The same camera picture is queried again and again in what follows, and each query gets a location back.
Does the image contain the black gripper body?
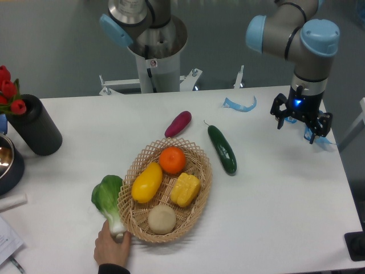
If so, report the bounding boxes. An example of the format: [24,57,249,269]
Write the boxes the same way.
[282,86,325,126]

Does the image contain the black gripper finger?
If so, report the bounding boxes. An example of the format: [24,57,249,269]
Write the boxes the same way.
[270,93,290,130]
[308,112,333,144]

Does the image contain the yellow bell pepper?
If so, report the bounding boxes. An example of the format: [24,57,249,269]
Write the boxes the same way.
[170,172,201,208]

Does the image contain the green bok choy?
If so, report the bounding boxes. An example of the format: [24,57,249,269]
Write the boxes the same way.
[91,175,126,243]

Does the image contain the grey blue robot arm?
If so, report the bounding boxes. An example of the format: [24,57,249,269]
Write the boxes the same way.
[245,1,340,143]

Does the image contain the black sleeve forearm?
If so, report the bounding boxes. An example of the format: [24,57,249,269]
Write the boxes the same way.
[98,263,130,274]

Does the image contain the woven wicker basket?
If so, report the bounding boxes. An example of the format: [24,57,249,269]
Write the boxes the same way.
[117,138,212,243]

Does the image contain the person's hand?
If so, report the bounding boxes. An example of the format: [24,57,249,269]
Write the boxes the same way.
[94,220,132,267]

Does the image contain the dark green cucumber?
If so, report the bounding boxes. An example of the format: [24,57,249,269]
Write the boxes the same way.
[204,121,237,176]

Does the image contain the purple sweet potato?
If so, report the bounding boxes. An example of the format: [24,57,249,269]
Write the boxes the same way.
[164,111,192,138]

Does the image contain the orange fruit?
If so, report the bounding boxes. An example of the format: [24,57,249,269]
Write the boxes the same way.
[159,147,186,174]

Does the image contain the black device at edge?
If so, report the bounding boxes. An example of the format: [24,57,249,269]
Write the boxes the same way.
[344,231,364,261]

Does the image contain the yellow mango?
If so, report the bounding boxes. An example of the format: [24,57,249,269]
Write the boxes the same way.
[131,162,163,203]

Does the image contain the beige round bun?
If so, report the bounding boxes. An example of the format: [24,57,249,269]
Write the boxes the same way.
[148,204,177,235]

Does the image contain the black cylindrical vase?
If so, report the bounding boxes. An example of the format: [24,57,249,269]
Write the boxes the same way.
[6,94,63,156]

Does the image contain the red tulip flowers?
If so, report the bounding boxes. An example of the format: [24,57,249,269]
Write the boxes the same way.
[1,65,27,115]

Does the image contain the dark metal bowl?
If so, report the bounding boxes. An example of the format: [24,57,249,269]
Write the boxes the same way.
[1,134,25,195]

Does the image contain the white paper roll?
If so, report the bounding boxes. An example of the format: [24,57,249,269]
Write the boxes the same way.
[0,194,27,212]

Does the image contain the white paper sheet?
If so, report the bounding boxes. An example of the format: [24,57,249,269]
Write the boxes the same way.
[0,217,24,264]

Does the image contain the pen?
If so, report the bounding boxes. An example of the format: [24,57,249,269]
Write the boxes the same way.
[9,256,26,274]

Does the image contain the blue lanyard ribbon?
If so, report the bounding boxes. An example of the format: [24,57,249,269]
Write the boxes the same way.
[285,116,335,145]

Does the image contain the white post at right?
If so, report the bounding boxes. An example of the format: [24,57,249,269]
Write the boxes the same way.
[338,98,364,153]

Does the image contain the blue curved strap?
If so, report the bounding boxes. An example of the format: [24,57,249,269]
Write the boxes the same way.
[220,95,257,113]

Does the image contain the white metal frame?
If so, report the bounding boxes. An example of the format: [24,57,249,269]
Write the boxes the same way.
[99,65,245,95]

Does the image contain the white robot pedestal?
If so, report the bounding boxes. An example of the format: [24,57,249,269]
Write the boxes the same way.
[128,15,188,94]

